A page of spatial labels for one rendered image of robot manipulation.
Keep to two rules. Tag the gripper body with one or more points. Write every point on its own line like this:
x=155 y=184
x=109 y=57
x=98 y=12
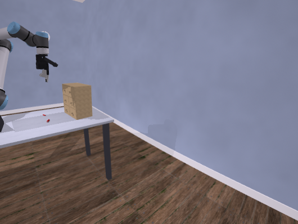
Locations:
x=40 y=62

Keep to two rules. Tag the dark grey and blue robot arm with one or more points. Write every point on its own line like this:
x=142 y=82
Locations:
x=15 y=30

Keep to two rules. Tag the light brown wooden chest of drawers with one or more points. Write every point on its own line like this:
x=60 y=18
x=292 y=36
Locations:
x=83 y=100

